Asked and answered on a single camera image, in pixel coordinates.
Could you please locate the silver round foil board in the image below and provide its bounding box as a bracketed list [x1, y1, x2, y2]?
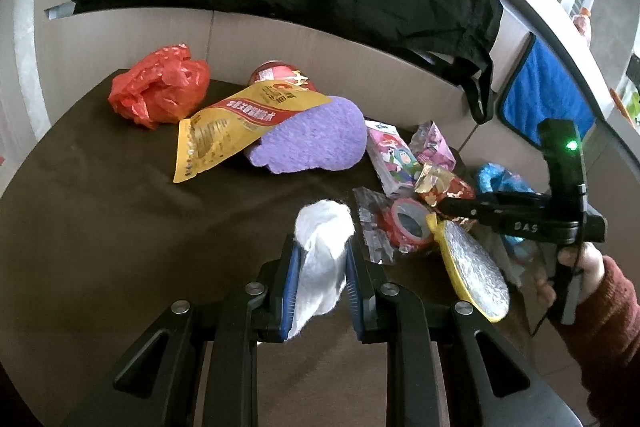
[425, 213, 510, 323]

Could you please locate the white tissue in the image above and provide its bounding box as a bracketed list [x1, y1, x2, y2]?
[286, 199, 355, 340]

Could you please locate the yellow red snack bag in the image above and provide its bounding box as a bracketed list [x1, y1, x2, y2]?
[174, 79, 331, 183]

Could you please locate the red plastic bag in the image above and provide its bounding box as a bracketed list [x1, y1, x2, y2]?
[107, 44, 210, 129]

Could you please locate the dark red sleeve forearm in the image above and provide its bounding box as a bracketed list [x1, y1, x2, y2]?
[556, 256, 639, 426]

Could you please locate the blue bag lined trash bin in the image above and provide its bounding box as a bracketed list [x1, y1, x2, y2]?
[476, 162, 537, 263]

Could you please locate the blue towel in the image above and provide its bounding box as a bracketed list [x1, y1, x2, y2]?
[497, 32, 596, 148]

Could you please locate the pink yellow snack wrapper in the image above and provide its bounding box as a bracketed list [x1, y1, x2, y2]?
[409, 121, 457, 172]

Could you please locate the dark brown table mat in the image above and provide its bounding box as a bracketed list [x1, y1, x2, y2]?
[1, 70, 386, 426]

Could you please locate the clear wrapper with red tape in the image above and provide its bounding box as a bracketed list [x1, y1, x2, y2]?
[352, 187, 434, 265]

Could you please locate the purple grape-shaped foam card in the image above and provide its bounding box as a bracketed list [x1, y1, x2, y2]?
[245, 96, 367, 174]

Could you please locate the red crushed soda can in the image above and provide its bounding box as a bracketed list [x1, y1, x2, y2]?
[247, 60, 316, 91]

